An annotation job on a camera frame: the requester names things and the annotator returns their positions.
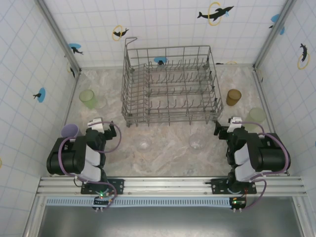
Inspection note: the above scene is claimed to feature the blue oval shark sticker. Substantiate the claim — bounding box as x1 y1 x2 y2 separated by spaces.
68 42 84 56

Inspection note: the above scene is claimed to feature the pale yellow-green frosted cup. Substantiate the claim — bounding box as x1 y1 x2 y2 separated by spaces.
245 107 266 131

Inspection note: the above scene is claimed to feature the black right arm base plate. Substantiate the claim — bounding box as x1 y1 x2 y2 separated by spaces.
210 177 257 195

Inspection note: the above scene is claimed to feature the aluminium side frame bar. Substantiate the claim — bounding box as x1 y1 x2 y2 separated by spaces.
50 70 82 177
253 66 291 177

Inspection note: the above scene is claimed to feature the small dolphin yellow ring sticker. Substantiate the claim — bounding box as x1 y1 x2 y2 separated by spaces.
112 25 130 41

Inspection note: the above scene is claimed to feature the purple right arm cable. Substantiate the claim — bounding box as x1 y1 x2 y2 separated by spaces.
233 120 292 211

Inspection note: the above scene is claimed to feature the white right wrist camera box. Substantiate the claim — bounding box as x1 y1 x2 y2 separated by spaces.
227 117 245 134

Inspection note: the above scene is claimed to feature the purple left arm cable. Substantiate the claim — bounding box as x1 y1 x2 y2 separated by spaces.
57 121 123 211

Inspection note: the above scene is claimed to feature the grey wire dish rack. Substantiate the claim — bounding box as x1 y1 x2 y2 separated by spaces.
120 37 225 128

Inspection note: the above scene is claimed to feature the blue oval black fish sticker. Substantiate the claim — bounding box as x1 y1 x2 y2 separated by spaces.
153 56 168 67

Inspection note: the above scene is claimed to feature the green frosted plastic cup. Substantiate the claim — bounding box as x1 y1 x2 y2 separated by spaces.
79 89 97 110

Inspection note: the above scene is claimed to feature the steel sheet panel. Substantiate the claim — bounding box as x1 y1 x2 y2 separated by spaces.
23 196 311 237

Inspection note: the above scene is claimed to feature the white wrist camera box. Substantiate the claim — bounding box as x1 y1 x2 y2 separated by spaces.
227 117 245 134
86 118 106 133

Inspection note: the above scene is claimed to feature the amber frosted plastic cup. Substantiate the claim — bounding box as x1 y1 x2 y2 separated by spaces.
226 89 242 107

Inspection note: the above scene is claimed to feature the aluminium mounting rail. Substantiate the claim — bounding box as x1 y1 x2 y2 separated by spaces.
36 175 308 198

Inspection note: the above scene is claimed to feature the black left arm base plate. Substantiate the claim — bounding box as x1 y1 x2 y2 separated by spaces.
80 178 125 195

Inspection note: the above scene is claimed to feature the aluminium corner post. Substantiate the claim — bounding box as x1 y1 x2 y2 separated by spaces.
252 0 297 70
37 0 82 73

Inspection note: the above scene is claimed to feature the lilac plastic cup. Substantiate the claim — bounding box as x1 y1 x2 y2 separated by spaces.
61 123 80 138

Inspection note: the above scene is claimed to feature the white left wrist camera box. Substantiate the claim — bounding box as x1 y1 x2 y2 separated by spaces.
86 118 106 133

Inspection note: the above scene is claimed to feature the slotted pale blue cable duct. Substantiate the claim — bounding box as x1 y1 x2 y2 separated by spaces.
45 197 247 208

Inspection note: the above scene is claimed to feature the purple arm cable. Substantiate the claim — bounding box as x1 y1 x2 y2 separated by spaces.
57 121 123 211
233 120 292 211

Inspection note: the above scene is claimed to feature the slim dolphin yellow ring sticker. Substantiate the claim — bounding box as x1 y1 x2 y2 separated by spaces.
297 42 311 71

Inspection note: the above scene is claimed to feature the large dolphin yellow ring sticker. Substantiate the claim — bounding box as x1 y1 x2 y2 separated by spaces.
197 1 235 27

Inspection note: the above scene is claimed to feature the yellow ring black fish sticker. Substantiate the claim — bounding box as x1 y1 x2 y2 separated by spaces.
66 61 76 79

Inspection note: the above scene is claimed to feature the blue splash sticker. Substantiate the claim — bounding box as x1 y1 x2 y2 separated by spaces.
268 13 285 36

